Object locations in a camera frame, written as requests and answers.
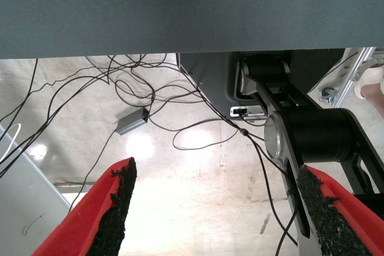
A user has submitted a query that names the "black floor cable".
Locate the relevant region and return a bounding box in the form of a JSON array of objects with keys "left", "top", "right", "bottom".
[
  {"left": 0, "top": 70, "right": 112, "bottom": 179},
  {"left": 0, "top": 58, "right": 39, "bottom": 124},
  {"left": 148, "top": 116, "right": 241, "bottom": 150},
  {"left": 70, "top": 129, "right": 118, "bottom": 212}
]

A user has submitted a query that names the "grey metal panel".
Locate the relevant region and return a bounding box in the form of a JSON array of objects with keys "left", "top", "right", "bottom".
[{"left": 0, "top": 125, "right": 73, "bottom": 256}]

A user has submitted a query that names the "black frame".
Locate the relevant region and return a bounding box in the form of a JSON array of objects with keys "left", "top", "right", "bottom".
[{"left": 176, "top": 46, "right": 384, "bottom": 256}]

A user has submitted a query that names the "small grey adapter box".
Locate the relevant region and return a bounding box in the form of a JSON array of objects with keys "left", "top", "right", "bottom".
[{"left": 116, "top": 107, "right": 150, "bottom": 136}]

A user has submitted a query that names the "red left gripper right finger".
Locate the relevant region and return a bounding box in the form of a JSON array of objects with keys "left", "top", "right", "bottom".
[{"left": 296, "top": 164, "right": 384, "bottom": 256}]

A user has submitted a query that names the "black caster wheel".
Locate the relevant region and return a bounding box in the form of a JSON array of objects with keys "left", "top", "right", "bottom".
[{"left": 319, "top": 87, "right": 337, "bottom": 103}]

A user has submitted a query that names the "bare person leg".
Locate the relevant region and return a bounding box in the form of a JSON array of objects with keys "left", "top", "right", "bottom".
[{"left": 361, "top": 83, "right": 384, "bottom": 119}]

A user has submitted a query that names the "short silver aluminium profile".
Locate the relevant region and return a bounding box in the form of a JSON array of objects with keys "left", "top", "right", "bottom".
[{"left": 332, "top": 46, "right": 377, "bottom": 110}]

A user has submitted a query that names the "dark grey table cloth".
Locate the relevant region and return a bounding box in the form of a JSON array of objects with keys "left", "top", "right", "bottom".
[{"left": 0, "top": 0, "right": 384, "bottom": 59}]

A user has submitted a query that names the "thin white cable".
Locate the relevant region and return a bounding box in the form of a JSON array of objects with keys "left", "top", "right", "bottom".
[{"left": 0, "top": 122, "right": 22, "bottom": 164}]

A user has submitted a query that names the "white shoe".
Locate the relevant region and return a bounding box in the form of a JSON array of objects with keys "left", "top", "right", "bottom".
[{"left": 353, "top": 64, "right": 384, "bottom": 100}]

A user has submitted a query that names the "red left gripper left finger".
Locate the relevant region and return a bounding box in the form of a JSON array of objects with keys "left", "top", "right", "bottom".
[{"left": 31, "top": 156, "right": 138, "bottom": 256}]

